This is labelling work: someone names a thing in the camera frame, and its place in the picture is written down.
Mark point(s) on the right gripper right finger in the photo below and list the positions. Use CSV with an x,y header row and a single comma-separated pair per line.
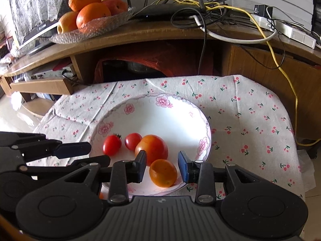
x,y
199,173

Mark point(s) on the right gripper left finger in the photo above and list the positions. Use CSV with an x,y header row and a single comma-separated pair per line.
x,y
123,173

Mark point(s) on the red cherry tomato with stem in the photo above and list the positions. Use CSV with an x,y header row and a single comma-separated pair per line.
x,y
112,145

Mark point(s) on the small red cherry tomato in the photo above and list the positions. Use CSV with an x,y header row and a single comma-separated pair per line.
x,y
132,140

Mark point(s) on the orange tangerine front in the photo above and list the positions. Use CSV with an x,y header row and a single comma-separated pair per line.
x,y
163,173

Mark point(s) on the large red-orange tomato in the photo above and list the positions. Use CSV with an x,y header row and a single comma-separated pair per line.
x,y
154,146

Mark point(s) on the white floral ceramic plate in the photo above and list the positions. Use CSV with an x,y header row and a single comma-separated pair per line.
x,y
182,124

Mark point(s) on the cherry print tablecloth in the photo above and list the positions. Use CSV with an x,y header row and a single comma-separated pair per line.
x,y
259,189

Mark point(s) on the red plastic bag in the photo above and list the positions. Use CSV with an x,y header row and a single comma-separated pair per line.
x,y
171,62

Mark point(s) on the glass fruit bowl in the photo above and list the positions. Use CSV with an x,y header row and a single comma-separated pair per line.
x,y
94,28

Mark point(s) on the wooden TV stand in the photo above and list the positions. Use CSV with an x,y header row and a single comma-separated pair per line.
x,y
286,67

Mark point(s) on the yellow apple in bowl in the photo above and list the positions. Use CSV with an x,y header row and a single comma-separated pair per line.
x,y
67,22

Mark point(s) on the television with lace cover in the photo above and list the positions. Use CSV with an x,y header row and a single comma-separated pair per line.
x,y
32,17

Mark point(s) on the front orange in bowl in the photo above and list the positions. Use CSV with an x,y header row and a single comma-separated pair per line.
x,y
90,12

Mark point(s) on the right orange in bowl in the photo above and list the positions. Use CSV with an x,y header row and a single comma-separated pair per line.
x,y
116,6

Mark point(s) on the black wifi router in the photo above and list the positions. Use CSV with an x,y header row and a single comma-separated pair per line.
x,y
170,11

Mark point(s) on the white power strip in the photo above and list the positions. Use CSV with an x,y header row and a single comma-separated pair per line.
x,y
288,31

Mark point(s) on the black power adapter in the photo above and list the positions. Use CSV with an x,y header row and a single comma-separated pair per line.
x,y
263,10

